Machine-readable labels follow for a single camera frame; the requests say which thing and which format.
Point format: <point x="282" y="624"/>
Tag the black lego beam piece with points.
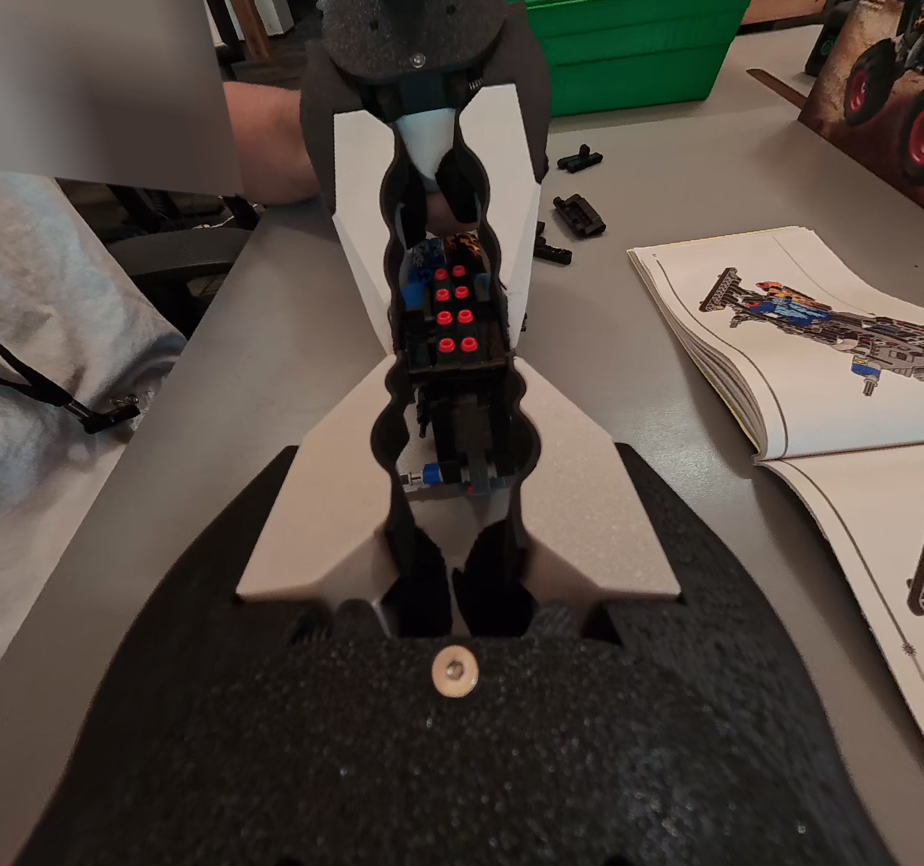
<point x="554" y="252"/>

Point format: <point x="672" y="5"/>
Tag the wooden strip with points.
<point x="778" y="89"/>

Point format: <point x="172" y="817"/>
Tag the person's grey shirt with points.
<point x="65" y="289"/>

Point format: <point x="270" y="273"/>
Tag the lego instruction booklet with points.
<point x="808" y="346"/>

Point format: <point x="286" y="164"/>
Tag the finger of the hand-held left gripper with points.
<point x="361" y="187"/>
<point x="512" y="180"/>

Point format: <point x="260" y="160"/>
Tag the green plastic bin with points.
<point x="635" y="50"/>

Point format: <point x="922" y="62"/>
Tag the black lego connector piece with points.
<point x="580" y="160"/>

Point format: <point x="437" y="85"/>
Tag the black lego hinge piece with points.
<point x="580" y="215"/>

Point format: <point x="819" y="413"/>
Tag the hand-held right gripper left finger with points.
<point x="325" y="505"/>

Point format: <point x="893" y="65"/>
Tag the wooden furniture post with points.
<point x="249" y="7"/>

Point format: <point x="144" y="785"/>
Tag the lego set box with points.
<point x="881" y="86"/>

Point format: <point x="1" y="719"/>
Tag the black lego truck model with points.
<point x="455" y="361"/>

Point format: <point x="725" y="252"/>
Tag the person's left forearm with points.
<point x="271" y="144"/>

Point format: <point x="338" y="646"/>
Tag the black office chair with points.
<point x="173" y="260"/>

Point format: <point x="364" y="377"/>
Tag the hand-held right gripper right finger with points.
<point x="585" y="505"/>

